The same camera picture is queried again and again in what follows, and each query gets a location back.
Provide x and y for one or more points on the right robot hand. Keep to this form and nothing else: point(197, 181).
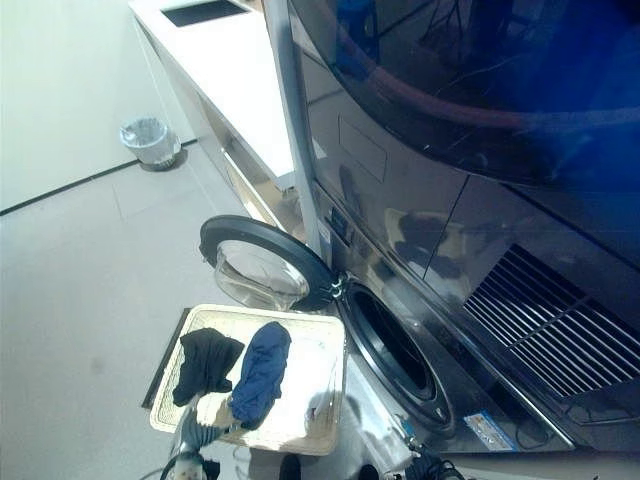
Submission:
point(430, 462)

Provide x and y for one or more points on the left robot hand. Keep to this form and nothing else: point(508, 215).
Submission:
point(200, 431)

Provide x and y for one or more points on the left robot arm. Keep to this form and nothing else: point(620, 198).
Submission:
point(190, 465)

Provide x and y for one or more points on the dark grey stacked washing machine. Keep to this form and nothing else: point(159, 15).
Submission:
point(430, 235)

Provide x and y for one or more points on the blue white energy label sticker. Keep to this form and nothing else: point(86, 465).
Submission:
point(487, 430)

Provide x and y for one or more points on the black drum opening gasket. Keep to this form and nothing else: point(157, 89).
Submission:
point(435, 395)

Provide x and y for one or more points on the black garment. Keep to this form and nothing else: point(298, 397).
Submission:
point(207, 360)

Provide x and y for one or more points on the blue garment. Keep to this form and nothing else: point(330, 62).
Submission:
point(262, 370)

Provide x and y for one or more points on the white plastic laundry basket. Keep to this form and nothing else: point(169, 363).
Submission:
point(320, 330)

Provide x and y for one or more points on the slatted vent grille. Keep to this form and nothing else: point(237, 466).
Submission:
point(545, 325)

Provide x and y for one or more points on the silver door hinge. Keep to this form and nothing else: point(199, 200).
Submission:
point(336, 291)

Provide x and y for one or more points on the round black washer door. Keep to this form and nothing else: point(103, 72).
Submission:
point(280, 245)

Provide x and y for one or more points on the trash bin with white bag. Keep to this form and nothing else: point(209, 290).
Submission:
point(149, 142)

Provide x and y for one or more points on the white upright side panel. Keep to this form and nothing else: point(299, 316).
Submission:
point(292, 125)

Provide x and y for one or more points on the white counter cabinet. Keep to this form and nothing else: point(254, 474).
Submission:
point(220, 75)

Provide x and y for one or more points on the dark round glass dryer door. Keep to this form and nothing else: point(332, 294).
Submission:
point(500, 75)

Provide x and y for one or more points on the black rectangular counter cutout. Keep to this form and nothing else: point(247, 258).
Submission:
point(205, 12)

